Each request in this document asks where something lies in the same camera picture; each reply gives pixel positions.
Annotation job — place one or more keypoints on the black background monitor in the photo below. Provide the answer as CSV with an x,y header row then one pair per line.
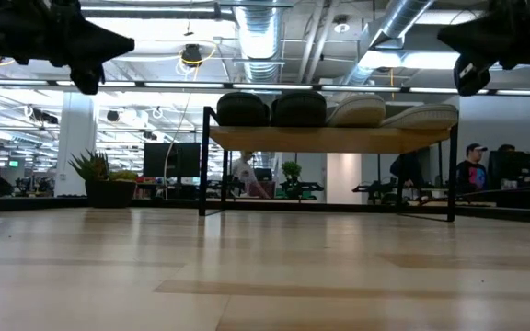
x,y
168,160

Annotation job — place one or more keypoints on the background green plant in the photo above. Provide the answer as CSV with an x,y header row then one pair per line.
x,y
291,169

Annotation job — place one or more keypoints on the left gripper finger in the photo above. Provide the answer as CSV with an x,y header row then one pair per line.
x,y
104,43

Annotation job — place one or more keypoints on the silver ventilation duct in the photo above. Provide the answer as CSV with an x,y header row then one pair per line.
x,y
260,37
398,18

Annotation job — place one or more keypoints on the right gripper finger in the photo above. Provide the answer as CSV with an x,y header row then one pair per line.
x,y
469,39

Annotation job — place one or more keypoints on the round ceiling sensor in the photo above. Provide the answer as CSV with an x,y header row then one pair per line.
x,y
341,25

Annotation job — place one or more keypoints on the wooden shelf black legs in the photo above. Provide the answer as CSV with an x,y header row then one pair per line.
x,y
329,140

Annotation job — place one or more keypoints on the green exit sign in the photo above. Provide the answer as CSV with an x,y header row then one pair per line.
x,y
13,163

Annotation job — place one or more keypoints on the black slide sandal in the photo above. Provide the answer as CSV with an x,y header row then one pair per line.
x,y
298,110
242,110

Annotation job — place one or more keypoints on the black aluminium table frame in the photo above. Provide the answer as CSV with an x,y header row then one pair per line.
x,y
30,204

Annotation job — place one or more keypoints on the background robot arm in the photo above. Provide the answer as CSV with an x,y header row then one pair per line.
x,y
308,186
375,188

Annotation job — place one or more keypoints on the black desk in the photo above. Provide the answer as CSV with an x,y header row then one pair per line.
x,y
522,200

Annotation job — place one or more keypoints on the potted succulent plant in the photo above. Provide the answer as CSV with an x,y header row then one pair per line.
x,y
108,193

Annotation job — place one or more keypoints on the long ceiling light strip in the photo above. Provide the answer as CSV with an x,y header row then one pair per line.
x,y
154,84

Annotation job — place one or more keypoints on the grey slide sandal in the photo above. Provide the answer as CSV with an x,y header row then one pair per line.
x,y
423,118
357,112

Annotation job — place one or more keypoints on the white pillar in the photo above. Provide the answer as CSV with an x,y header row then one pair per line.
x,y
77,128

